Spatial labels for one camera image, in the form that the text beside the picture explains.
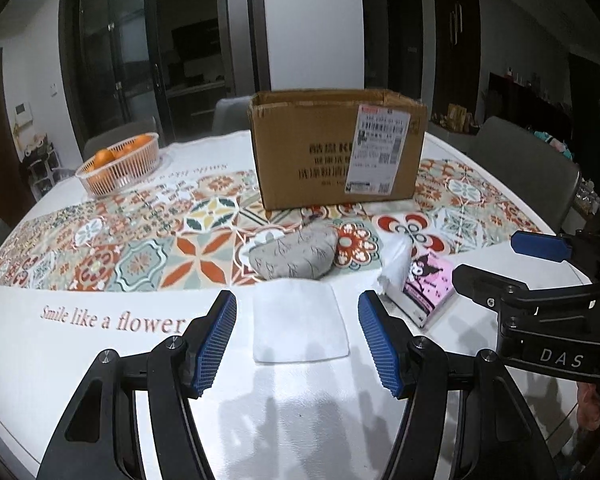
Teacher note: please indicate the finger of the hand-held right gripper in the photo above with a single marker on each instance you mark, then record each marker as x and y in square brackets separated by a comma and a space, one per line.
[490, 287]
[540, 247]

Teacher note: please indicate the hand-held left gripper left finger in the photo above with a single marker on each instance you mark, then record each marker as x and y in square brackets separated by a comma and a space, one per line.
[212, 345]

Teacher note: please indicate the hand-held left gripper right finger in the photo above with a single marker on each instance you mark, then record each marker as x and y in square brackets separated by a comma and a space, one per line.
[380, 345]

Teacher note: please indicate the pink cartoon tissue pack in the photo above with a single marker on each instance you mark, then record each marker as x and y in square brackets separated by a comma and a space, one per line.
[430, 285]

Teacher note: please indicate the white towel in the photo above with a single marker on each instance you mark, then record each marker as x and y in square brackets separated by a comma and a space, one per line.
[300, 322]

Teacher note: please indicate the grey leaf print pouch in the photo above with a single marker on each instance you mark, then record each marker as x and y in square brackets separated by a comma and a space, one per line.
[295, 255]

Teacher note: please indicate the brown cardboard box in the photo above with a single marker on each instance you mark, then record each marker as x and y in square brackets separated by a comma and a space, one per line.
[300, 155]

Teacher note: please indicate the person's right hand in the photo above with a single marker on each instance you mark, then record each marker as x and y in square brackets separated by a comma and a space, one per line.
[590, 405]

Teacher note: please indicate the white crumpled tissue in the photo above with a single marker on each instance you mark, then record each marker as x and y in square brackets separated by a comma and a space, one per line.
[397, 265]

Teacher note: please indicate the teal hanging garment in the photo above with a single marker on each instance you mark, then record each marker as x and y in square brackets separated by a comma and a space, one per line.
[555, 142]

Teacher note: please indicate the dark sideboard cabinet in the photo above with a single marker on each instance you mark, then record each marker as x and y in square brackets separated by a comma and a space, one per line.
[525, 105]

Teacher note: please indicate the white low cabinet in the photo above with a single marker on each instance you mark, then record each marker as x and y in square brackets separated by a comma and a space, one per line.
[447, 135]

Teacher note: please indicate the clear plastic fruit basket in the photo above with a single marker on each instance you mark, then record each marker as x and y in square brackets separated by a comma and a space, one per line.
[120, 172]

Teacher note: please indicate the pile of oranges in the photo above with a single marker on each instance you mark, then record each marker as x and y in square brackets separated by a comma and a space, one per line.
[104, 157]

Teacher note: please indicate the dark plain door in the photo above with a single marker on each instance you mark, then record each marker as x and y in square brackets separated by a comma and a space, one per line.
[405, 45]

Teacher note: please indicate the white shoe rack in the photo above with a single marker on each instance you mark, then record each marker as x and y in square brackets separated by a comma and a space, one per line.
[40, 167]

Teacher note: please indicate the black framed glass sliding door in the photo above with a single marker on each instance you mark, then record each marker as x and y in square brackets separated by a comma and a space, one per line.
[115, 50]

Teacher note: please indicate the white wall intercom panel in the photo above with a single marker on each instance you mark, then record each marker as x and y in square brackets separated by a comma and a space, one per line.
[23, 113]

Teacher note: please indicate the white wall switch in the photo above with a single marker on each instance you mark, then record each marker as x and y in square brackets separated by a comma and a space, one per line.
[54, 89]

